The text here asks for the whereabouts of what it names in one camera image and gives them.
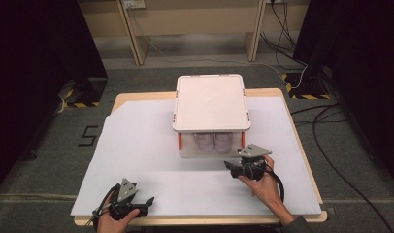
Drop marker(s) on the pink shoe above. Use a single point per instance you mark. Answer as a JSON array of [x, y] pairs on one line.
[[205, 142], [223, 143]]

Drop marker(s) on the white storage box with lid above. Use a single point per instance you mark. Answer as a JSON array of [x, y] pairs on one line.
[[211, 106]]

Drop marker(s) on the white wall socket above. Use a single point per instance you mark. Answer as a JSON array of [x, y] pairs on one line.
[[134, 4]]

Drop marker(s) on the person's left hand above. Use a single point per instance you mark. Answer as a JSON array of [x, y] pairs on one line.
[[113, 224]]

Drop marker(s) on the beige wooden desk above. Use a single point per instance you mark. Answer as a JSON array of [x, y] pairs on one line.
[[191, 19]]

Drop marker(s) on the black curtain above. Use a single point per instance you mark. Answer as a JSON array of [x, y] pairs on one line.
[[33, 64], [363, 64]]

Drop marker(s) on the black stand striped base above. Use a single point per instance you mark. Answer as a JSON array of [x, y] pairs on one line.
[[85, 93], [303, 84]]

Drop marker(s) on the wooden table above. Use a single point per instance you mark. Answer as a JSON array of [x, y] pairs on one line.
[[143, 95]]

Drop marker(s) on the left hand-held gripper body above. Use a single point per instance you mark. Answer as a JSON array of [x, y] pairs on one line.
[[125, 191]]

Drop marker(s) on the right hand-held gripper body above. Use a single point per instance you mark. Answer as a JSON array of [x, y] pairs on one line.
[[253, 161]]

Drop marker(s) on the white table sheet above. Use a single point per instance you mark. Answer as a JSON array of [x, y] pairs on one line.
[[137, 155]]

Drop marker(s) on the person's right hand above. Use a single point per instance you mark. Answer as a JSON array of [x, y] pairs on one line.
[[264, 189]]

